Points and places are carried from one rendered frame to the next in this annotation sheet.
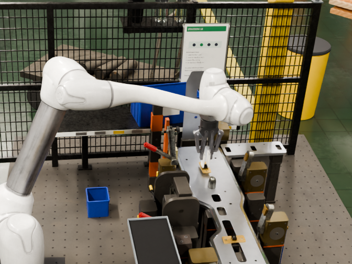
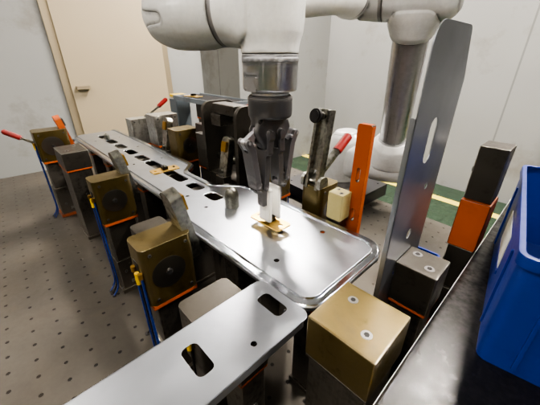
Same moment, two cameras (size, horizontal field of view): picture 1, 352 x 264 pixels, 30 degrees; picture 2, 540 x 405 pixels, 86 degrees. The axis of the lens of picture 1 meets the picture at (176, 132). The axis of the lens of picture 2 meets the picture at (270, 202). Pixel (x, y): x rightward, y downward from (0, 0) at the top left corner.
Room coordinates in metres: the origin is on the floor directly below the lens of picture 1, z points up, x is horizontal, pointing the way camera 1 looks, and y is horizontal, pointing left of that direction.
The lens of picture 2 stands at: (2.80, -0.40, 1.31)
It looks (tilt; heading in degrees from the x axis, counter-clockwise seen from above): 26 degrees down; 149
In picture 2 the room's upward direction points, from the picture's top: straight up
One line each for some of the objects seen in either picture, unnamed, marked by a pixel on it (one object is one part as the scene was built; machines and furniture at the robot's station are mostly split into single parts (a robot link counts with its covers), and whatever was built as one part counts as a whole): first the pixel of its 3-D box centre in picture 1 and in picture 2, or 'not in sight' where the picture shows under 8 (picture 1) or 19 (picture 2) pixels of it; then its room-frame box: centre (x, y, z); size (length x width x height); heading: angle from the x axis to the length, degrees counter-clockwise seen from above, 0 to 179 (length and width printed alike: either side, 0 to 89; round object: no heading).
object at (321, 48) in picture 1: (300, 78); not in sight; (4.90, -0.98, 0.31); 0.39 x 0.39 x 0.61
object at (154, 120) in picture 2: not in sight; (172, 161); (1.54, -0.14, 0.90); 0.13 x 0.08 x 0.41; 103
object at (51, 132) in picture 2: not in sight; (58, 173); (1.37, -0.57, 0.88); 0.14 x 0.09 x 0.36; 103
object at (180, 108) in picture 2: not in sight; (185, 145); (1.35, -0.03, 0.92); 0.08 x 0.08 x 0.44; 13
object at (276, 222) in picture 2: (205, 166); (269, 218); (2.36, -0.13, 1.02); 0.08 x 0.04 x 0.01; 13
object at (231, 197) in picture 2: (211, 183); (231, 199); (2.23, -0.16, 1.02); 0.03 x 0.03 x 0.07
